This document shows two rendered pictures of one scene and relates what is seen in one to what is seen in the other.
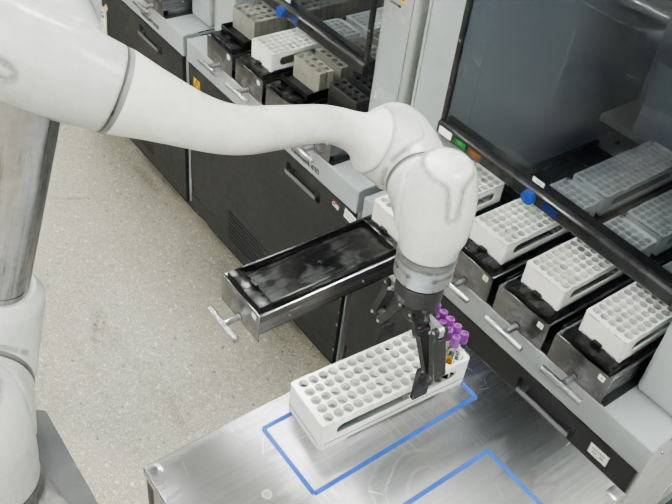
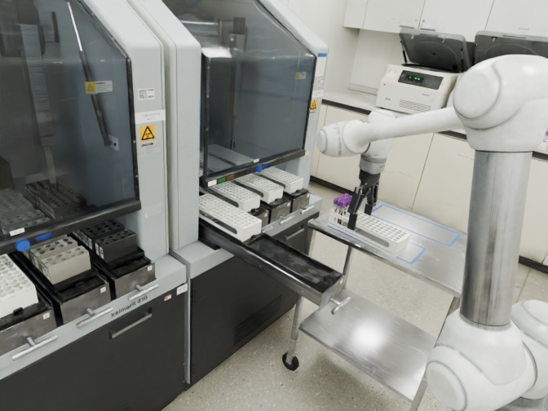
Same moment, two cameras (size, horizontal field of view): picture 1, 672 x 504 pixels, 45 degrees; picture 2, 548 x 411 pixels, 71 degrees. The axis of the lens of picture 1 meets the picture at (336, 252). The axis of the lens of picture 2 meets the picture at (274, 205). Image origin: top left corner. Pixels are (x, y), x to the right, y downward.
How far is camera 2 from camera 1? 1.87 m
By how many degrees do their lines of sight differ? 81
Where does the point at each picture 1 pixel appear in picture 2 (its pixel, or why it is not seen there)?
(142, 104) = not seen: hidden behind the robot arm
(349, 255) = (275, 250)
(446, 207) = not seen: hidden behind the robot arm
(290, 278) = (307, 268)
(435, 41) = (184, 144)
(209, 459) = (439, 276)
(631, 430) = (315, 201)
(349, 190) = (178, 274)
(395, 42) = (154, 168)
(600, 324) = (296, 183)
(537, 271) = (274, 191)
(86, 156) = not seen: outside the picture
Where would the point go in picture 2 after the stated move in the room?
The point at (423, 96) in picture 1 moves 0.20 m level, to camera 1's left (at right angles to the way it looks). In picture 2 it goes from (183, 182) to (179, 209)
